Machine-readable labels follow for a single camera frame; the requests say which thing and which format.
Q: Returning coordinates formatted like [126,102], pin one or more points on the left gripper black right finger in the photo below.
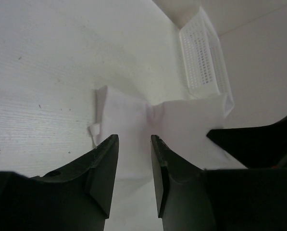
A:
[191,199]

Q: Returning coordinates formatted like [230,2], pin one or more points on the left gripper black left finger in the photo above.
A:
[75,197]

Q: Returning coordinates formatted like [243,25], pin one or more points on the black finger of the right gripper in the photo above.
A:
[256,147]

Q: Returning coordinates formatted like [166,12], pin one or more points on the white plastic basket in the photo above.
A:
[204,62]

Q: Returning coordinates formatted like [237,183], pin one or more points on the white tank top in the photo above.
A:
[182,124]

